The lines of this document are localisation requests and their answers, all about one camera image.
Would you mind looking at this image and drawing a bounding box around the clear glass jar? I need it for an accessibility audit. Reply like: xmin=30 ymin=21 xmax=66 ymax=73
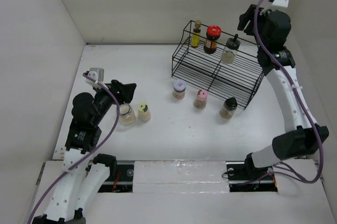
xmin=116 ymin=104 xmax=136 ymax=126

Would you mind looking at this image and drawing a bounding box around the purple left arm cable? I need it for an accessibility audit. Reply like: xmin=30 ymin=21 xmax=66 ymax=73
xmin=26 ymin=73 xmax=121 ymax=224

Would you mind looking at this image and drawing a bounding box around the black wire rack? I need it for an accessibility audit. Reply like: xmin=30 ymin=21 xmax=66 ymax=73
xmin=171 ymin=20 xmax=264 ymax=109

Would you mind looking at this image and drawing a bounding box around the black lid spice shaker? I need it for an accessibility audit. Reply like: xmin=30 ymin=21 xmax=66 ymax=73
xmin=221 ymin=34 xmax=241 ymax=64

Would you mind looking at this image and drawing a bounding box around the yellow lid spice shaker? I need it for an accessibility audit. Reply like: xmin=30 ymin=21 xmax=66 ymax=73
xmin=137 ymin=102 xmax=151 ymax=122

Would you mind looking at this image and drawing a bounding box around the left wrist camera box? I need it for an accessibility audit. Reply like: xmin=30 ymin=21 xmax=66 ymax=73
xmin=84 ymin=67 xmax=104 ymax=88

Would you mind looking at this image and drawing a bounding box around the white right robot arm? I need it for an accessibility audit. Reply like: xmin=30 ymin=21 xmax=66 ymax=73
xmin=237 ymin=4 xmax=329 ymax=179

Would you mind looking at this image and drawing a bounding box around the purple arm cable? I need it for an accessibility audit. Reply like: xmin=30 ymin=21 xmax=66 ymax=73
xmin=26 ymin=73 xmax=121 ymax=224
xmin=253 ymin=0 xmax=324 ymax=185

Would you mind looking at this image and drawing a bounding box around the red lid sauce jar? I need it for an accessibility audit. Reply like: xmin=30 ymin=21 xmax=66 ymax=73
xmin=204 ymin=25 xmax=222 ymax=54

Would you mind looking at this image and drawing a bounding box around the yellow oil bottle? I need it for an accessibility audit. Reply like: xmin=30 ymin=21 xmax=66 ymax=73
xmin=191 ymin=20 xmax=202 ymax=48

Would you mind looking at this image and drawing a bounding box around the pink lid spice shaker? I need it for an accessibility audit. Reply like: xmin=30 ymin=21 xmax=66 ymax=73
xmin=194 ymin=89 xmax=208 ymax=109

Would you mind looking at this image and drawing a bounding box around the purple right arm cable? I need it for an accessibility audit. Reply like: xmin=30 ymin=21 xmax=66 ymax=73
xmin=253 ymin=0 xmax=324 ymax=185

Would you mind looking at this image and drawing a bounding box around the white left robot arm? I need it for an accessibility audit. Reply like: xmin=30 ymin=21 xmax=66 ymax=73
xmin=28 ymin=76 xmax=136 ymax=223

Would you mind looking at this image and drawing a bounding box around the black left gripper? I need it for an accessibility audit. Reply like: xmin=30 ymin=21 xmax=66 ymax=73
xmin=92 ymin=79 xmax=135 ymax=124

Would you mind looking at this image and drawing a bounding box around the white lid sauce jar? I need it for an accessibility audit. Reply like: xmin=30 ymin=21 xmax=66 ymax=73
xmin=173 ymin=79 xmax=186 ymax=99

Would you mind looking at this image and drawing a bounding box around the black flip lid shaker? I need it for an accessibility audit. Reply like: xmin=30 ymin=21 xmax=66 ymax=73
xmin=220 ymin=97 xmax=237 ymax=119

